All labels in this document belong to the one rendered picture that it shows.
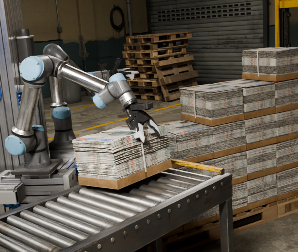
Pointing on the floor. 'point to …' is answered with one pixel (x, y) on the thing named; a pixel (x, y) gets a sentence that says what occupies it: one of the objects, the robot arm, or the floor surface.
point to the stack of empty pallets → (142, 61)
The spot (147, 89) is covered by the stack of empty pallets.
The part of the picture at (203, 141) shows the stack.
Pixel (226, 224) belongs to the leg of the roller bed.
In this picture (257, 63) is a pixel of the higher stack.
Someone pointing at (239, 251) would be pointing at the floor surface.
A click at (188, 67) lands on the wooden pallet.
